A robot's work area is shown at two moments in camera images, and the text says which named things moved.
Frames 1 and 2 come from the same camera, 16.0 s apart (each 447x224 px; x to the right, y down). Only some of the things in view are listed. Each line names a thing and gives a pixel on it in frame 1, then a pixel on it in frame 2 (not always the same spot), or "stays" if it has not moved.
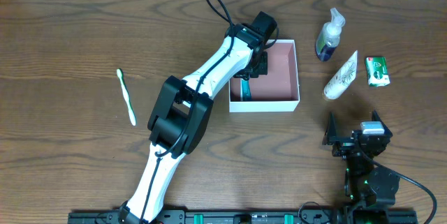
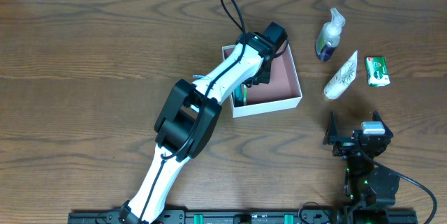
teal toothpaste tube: x=246 y=91 → x=237 y=98
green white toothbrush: x=120 y=73 → x=245 y=95
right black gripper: x=350 y=140 stays
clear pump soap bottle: x=329 y=38 stays
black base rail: x=254 y=217 stays
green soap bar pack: x=376 y=71 stays
